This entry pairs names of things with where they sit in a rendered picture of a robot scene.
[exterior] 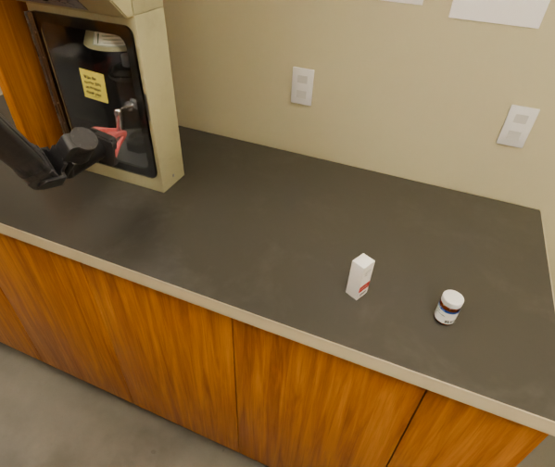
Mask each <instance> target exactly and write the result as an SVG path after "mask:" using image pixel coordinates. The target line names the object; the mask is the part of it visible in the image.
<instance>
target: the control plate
mask: <svg viewBox="0 0 555 467"><path fill-rule="evenodd" d="M25 1H32V2H37V3H43V4H49V5H55V6H66V7H72V8H78V9H84V10H88V9H87V8H86V7H85V6H83V5H82V4H81V3H80V2H79V1H78V0H70V2H68V3H67V0H62V1H60V2H58V1H57V0H48V1H44V0H25Z"/></svg>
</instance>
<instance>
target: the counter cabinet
mask: <svg viewBox="0 0 555 467"><path fill-rule="evenodd" d="M0 342H1V343H3V344H5V345H8V346H10V347H13V348H14V349H16V350H18V351H21V352H23V353H25V354H27V355H29V356H31V357H34V358H36V359H38V360H40V361H42V362H45V363H47V364H49V365H51V366H53V367H55V368H57V369H60V370H61V371H63V372H66V373H68V374H71V375H73V376H75V377H77V378H79V379H81V380H83V381H85V382H87V383H89V384H91V385H94V386H97V387H99V388H101V389H103V390H105V391H107V392H109V393H111V394H113V395H115V396H117V397H119V398H123V399H125V400H127V401H129V402H131V403H132V404H133V403H134V404H135V405H137V406H139V407H141V408H143V409H145V410H149V411H151V412H153V413H155V414H156V415H158V416H161V417H163V418H165V419H167V420H169V421H171V422H174V423H177V424H179V425H180V426H182V427H184V428H187V429H189V430H191V431H193V432H195V433H197V434H200V435H202V436H204V437H206V438H208V439H210V440H213V441H215V442H217V443H219V444H221V445H223V446H225V447H227V448H230V449H232V450H234V451H236V452H239V453H241V454H243V455H245V456H247V457H248V458H251V459H253V460H255V461H258V462H260V463H263V464H265V465H267V466H269V467H516V466H517V465H518V464H519V463H520V462H521V461H522V460H523V459H524V458H525V457H526V456H527V455H528V454H530V453H531V452H532V451H533V450H534V449H535V448H536V447H537V446H538V445H539V444H540V443H541V442H542V441H543V440H544V439H545V438H546V437H547V436H548V435H549V434H546V433H543V432H541V431H538V430H536V429H533V428H531V427H528V426H525V425H522V424H520V423H516V422H514V421H511V420H508V419H505V418H503V417H500V416H497V415H495V414H493V413H490V412H487V411H485V410H480V409H477V408H476V407H473V406H470V405H467V404H465V403H462V402H459V401H458V400H455V399H452V398H448V397H445V396H442V395H439V394H437V393H435V392H432V391H430V390H427V389H424V388H421V387H419V386H417V385H413V384H410V383H407V382H404V381H402V380H399V379H397V378H394V377H392V376H389V375H386V374H384V373H381V372H377V371H375V370H372V369H369V368H366V367H364V366H361V365H358V364H357V363H354V362H351V361H348V360H344V359H341V358H338V357H337V356H334V355H331V354H329V353H326V352H323V351H320V350H318V349H316V348H313V347H309V346H306V345H303V344H301V343H298V342H296V341H293V340H291V339H288V338H285V337H283V336H280V335H277V334H274V333H271V332H268V331H265V330H263V329H260V328H258V327H256V326H253V325H250V324H247V323H245V322H240V321H238V320H236V319H233V318H230V317H228V316H225V315H222V314H219V313H218V312H215V311H212V310H209V309H205V308H202V307H200V306H198V305H195V304H192V303H190V302H187V301H184V300H182V299H179V298H177V297H173V296H170V295H167V294H164V293H162V292H159V291H157V290H155V289H152V288H149V287H146V286H144V285H141V284H137V283H135V282H132V281H129V280H127V279H124V278H121V277H119V276H117V275H114V274H111V273H108V272H106V271H101V270H99V269H97V268H94V267H91V266H89V265H86V264H83V263H81V262H79V261H76V260H73V259H69V258H66V257H63V256H61V255H58V254H56V253H54V252H51V251H48V250H45V249H43V248H40V247H38V246H34V245H31V244H28V243H26V242H23V241H20V240H18V239H16V238H13V237H10V236H8V235H5V234H2V233H0Z"/></svg>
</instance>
